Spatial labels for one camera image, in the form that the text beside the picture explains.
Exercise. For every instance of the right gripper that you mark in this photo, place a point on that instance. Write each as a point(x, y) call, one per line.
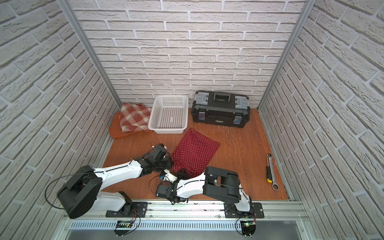
point(181, 175)

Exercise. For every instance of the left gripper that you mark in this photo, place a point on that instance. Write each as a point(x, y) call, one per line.
point(165, 157)

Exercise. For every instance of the red polka dot skirt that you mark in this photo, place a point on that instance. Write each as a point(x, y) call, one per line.
point(193, 153)

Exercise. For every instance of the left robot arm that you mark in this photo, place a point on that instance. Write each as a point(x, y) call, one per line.
point(83, 192)

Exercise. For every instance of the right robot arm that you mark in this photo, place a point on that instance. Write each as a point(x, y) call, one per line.
point(219, 184)

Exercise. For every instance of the white plastic basket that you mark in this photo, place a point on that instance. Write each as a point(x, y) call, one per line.
point(169, 114)

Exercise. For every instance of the red plaid skirt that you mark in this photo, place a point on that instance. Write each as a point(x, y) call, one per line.
point(134, 118)

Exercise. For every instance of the orange skirt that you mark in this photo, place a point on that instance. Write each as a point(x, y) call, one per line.
point(115, 129)

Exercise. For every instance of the left controller board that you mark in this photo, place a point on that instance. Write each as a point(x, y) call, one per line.
point(123, 228)

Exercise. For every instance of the controller board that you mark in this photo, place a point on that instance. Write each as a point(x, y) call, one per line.
point(248, 228)
point(123, 228)

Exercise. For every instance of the black plastic toolbox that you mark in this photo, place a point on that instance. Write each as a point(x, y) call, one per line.
point(219, 108)

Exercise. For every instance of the right controller board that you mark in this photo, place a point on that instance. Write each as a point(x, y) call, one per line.
point(248, 228)

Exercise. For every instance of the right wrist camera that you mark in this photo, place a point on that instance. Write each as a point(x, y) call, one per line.
point(167, 177)

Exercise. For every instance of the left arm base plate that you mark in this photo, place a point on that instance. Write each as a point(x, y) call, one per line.
point(130, 210)

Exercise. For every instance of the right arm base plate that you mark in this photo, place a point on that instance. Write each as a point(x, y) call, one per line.
point(256, 211)

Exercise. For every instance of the aluminium mounting rail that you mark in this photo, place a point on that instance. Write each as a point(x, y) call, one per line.
point(216, 210)

